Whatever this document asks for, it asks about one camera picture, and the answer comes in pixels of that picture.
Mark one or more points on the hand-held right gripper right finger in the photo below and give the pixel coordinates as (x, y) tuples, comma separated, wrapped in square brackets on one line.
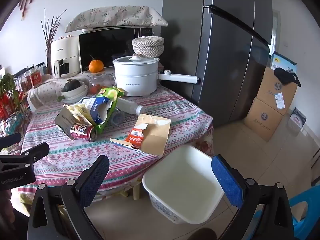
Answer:
[(227, 182)]

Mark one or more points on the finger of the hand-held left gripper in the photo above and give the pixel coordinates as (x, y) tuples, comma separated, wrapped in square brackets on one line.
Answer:
[(10, 142), (30, 155)]

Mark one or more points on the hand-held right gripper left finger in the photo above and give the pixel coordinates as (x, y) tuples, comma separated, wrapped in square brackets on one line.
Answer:
[(93, 182)]

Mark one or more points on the white plastic bin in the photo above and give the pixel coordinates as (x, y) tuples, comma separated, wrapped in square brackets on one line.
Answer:
[(180, 187)]

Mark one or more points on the red drink can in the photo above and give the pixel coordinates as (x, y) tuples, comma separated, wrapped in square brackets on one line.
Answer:
[(80, 132)]

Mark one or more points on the blue and white torn carton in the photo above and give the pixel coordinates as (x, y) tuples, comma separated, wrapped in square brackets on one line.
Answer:
[(97, 107)]

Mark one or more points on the torn cardboard box red print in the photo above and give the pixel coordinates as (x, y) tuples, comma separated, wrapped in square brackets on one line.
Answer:
[(155, 135)]

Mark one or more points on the green snack bag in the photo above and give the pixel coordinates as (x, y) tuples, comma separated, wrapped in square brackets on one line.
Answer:
[(110, 95)]

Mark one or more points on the striped patterned tablecloth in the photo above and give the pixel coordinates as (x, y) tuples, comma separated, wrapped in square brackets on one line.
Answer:
[(75, 160)]

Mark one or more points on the cream table leg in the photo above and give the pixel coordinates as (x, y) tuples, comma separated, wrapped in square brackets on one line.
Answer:
[(137, 191)]

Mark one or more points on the green plant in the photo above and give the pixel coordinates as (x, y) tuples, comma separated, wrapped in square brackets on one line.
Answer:
[(8, 86)]

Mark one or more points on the white floral cloth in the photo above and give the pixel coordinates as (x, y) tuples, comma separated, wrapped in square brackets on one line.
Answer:
[(45, 90)]

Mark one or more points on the yellow snack packet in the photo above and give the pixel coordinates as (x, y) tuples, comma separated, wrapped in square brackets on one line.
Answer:
[(80, 111)]

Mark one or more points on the brown cardboard box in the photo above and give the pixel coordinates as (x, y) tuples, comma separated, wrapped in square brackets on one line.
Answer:
[(270, 92), (262, 122)]

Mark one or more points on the red label jar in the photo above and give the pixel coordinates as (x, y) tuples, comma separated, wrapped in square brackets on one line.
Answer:
[(35, 77)]

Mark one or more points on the stacked white bowls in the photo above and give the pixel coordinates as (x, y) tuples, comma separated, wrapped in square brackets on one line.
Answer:
[(75, 96)]

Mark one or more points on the dark green vegetable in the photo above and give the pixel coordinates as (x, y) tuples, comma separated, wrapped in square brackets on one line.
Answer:
[(70, 86)]

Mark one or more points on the blue plastic stool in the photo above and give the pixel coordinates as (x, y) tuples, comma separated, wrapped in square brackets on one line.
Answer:
[(307, 200)]

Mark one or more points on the white plastic bottle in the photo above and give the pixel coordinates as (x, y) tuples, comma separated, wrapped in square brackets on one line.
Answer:
[(127, 106)]

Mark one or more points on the small blue white box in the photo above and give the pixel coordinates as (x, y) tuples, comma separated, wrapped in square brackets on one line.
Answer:
[(297, 120)]

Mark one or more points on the glass jar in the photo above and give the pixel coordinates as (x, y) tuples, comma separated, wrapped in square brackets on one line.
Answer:
[(100, 82)]

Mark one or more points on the white air fryer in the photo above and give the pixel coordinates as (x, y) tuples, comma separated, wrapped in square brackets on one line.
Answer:
[(65, 52)]

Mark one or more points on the orange tangerine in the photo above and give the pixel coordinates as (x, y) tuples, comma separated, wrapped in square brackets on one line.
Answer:
[(96, 66)]

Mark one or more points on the dried bare branches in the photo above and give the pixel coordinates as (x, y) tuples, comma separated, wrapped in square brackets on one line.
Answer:
[(50, 37)]

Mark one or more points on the white electric pot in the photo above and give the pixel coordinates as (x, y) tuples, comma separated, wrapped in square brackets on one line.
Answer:
[(135, 77)]

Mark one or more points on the black cap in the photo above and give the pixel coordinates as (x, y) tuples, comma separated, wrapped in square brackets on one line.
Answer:
[(285, 76)]

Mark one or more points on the grey refrigerator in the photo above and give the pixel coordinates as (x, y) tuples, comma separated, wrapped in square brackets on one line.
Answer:
[(225, 55)]

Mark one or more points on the blue and white box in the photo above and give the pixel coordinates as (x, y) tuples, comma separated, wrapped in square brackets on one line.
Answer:
[(282, 62)]

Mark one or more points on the black door microwave oven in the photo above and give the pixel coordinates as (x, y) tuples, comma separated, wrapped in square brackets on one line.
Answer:
[(105, 45)]

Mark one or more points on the red hanging decoration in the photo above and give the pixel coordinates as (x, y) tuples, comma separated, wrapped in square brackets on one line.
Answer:
[(26, 1)]

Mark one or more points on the woven basket with lid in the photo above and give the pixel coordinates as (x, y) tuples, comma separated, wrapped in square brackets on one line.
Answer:
[(147, 46)]

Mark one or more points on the floral cloth cover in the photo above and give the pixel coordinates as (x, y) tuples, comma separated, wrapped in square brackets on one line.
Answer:
[(112, 17)]

